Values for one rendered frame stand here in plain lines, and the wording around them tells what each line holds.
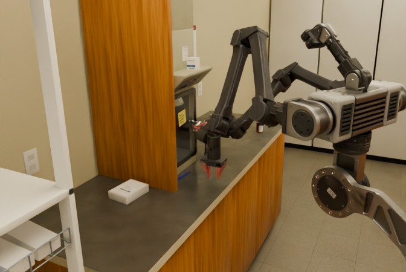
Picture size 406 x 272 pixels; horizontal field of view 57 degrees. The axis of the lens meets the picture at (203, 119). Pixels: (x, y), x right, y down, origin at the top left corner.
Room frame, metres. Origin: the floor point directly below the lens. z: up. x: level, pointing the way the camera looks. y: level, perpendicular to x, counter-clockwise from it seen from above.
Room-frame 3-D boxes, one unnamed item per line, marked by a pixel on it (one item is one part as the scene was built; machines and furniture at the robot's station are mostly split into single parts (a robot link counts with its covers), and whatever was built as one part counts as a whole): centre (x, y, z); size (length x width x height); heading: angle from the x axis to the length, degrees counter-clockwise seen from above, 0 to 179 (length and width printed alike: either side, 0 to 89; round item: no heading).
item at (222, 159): (1.49, -0.05, 1.21); 0.10 x 0.07 x 0.07; 63
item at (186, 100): (1.91, 0.11, 1.19); 0.30 x 0.01 x 0.40; 153
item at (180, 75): (1.89, 0.06, 1.46); 0.32 x 0.12 x 0.10; 153
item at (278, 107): (1.28, -0.30, 1.45); 0.09 x 0.08 x 0.12; 125
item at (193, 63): (1.92, 0.05, 1.54); 0.05 x 0.05 x 0.06; 64
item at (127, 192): (1.64, 0.37, 0.96); 0.16 x 0.12 x 0.04; 147
